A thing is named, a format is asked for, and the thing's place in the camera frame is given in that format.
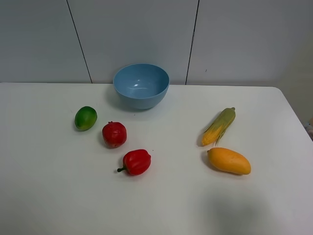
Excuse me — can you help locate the red bell pepper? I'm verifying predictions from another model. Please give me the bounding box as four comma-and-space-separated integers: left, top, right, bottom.
117, 149, 151, 176

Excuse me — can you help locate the corn cob with husk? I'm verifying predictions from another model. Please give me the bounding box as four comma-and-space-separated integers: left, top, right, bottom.
201, 107, 236, 146

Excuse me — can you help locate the green lime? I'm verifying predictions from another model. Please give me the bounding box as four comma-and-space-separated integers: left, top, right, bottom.
74, 106, 97, 131

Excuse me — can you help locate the red pomegranate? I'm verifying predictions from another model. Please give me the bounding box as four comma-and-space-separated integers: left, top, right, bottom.
102, 121, 127, 148

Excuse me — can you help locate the blue plastic bowl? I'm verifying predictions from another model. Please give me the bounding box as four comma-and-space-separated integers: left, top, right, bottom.
113, 63, 170, 110

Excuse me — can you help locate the yellow mango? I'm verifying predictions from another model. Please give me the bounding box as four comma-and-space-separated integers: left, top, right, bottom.
207, 147, 251, 175

